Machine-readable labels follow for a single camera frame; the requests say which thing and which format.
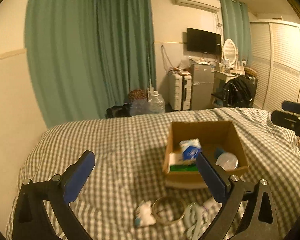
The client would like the brown patterned bag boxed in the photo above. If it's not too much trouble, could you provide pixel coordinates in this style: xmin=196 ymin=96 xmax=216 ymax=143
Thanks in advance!
xmin=128 ymin=89 xmax=147 ymax=102

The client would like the brown cardboard box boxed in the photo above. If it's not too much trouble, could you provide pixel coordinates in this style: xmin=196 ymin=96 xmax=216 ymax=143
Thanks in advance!
xmin=162 ymin=121 xmax=249 ymax=190

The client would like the silver mini fridge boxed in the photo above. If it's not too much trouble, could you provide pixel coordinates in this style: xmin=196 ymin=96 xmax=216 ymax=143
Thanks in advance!
xmin=191 ymin=64 xmax=215 ymax=111

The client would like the white cotton ball bag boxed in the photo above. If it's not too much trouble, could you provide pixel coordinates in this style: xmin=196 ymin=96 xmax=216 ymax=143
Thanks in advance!
xmin=134 ymin=200 xmax=156 ymax=228

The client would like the narrow green window curtain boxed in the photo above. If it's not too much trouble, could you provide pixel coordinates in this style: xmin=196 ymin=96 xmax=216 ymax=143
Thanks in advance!
xmin=219 ymin=0 xmax=252 ymax=66

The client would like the clear tape roll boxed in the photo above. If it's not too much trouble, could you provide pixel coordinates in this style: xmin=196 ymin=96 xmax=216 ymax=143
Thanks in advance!
xmin=152 ymin=196 xmax=186 ymax=226

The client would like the round clear plastic container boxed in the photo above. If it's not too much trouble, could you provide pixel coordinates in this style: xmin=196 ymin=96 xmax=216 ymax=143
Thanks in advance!
xmin=216 ymin=152 xmax=238 ymax=171

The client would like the clear large water jug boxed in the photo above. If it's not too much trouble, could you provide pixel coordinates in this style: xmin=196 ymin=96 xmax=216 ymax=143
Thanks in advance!
xmin=148 ymin=90 xmax=165 ymax=114

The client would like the white louvered wardrobe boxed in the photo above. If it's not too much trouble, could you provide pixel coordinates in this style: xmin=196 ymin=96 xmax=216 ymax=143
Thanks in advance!
xmin=250 ymin=20 xmax=300 ymax=112

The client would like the blue tissue pack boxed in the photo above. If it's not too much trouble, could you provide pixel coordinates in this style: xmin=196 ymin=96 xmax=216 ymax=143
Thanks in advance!
xmin=179 ymin=138 xmax=202 ymax=161

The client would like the pale green cable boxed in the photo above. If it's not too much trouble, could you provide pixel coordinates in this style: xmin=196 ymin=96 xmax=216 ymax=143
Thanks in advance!
xmin=184 ymin=202 xmax=208 ymax=240

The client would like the white cream tube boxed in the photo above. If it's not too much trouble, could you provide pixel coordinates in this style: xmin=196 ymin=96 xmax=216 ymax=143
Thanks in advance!
xmin=202 ymin=197 xmax=216 ymax=211

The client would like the white mop pole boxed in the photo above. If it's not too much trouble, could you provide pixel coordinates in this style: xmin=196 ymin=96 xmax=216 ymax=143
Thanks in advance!
xmin=146 ymin=42 xmax=153 ymax=101

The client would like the white ribbed suitcase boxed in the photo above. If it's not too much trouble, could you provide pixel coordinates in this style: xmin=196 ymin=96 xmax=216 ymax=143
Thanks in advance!
xmin=168 ymin=71 xmax=192 ymax=111

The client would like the white oval vanity mirror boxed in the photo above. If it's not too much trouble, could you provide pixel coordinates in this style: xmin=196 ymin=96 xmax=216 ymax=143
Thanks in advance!
xmin=222 ymin=38 xmax=238 ymax=65

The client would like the green white flat box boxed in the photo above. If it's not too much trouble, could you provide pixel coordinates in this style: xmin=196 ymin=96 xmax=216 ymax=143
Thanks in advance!
xmin=167 ymin=153 xmax=198 ymax=172

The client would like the black bag on floor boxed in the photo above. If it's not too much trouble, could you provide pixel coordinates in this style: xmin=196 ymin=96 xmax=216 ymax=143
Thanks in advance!
xmin=106 ymin=103 xmax=130 ymax=119

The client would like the grey checked bed quilt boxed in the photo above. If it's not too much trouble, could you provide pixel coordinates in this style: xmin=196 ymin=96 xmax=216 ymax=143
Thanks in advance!
xmin=18 ymin=108 xmax=300 ymax=239

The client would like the black wall television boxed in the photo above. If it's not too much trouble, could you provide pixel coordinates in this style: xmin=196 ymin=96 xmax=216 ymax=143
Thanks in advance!
xmin=186 ymin=28 xmax=221 ymax=55

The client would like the large green curtain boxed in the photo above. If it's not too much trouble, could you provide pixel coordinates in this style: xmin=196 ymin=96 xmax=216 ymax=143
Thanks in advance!
xmin=25 ymin=0 xmax=156 ymax=127

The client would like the white dressing table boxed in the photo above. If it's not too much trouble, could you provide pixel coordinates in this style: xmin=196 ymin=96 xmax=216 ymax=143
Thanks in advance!
xmin=211 ymin=70 xmax=239 ymax=108

